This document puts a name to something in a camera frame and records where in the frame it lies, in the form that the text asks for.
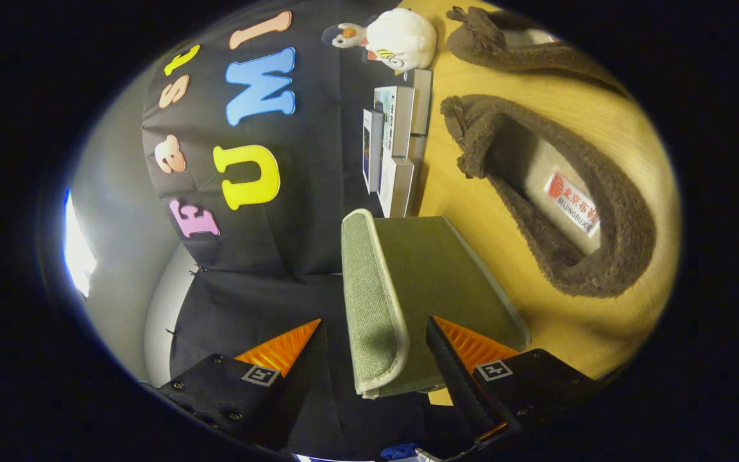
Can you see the white round plush toy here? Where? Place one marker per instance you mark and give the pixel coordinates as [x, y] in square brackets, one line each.
[408, 35]

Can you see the penguin plush toy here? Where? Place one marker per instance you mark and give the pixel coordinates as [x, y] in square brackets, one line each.
[344, 35]

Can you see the dark cover book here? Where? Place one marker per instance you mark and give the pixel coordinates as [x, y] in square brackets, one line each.
[422, 102]

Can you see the small blue cover book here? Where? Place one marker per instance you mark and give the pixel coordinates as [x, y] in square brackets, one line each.
[369, 151]

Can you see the large ceiling light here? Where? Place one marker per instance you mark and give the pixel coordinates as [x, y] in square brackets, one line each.
[77, 250]

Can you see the green fabric storage box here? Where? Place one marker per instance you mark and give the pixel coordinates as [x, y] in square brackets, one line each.
[433, 269]

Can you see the brown fuzzy shoe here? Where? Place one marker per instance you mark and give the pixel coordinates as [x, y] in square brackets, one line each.
[491, 45]
[626, 244]

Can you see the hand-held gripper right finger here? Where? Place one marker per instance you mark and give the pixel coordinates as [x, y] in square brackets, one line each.
[456, 385]

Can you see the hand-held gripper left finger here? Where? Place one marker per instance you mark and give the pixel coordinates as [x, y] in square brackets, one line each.
[296, 398]

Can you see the small blue object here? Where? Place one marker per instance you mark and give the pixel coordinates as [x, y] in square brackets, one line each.
[398, 451]

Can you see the plain white book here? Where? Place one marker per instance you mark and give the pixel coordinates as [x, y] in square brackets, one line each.
[398, 186]

